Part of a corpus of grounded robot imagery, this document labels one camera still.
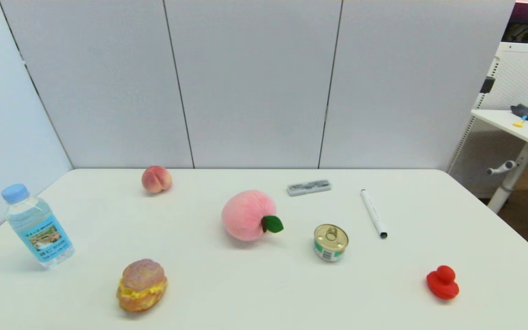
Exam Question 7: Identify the white side table leg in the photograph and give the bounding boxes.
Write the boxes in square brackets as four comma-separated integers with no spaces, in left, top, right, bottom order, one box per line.
[488,143,528,214]

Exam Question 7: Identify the small peach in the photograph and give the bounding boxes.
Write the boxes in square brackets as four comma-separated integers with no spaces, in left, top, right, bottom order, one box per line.
[142,165,172,194]

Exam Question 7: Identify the small tin can green label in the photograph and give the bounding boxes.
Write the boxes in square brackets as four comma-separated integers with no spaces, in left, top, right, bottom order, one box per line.
[313,224,349,263]

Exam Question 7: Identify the grey eraser block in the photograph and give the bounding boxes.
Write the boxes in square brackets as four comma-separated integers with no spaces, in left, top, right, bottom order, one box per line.
[287,179,332,197]

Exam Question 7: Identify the cream puff bread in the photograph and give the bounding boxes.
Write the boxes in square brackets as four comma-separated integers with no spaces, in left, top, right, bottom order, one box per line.
[116,259,168,314]

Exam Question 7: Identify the clear water bottle blue cap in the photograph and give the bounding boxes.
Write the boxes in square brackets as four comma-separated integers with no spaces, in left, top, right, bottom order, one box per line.
[1,183,75,270]

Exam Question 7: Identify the red rubber duck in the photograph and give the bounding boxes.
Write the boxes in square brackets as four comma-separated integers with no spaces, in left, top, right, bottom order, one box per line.
[426,265,460,301]

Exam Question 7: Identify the grey table crank handle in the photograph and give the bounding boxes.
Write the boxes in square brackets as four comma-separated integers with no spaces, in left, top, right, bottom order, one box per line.
[487,160,519,176]

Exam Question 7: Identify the pink plush peach green leaf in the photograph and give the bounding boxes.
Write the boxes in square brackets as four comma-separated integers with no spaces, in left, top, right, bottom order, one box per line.
[221,190,284,242]

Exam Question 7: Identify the white side table top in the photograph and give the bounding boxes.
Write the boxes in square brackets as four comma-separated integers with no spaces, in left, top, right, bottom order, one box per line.
[471,109,528,159]

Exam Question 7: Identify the white marker pen black cap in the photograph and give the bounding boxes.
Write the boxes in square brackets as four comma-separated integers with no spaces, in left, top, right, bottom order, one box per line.
[361,189,388,239]

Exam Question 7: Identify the white pegboard panel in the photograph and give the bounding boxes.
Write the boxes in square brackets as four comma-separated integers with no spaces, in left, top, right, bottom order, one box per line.
[447,41,528,198]

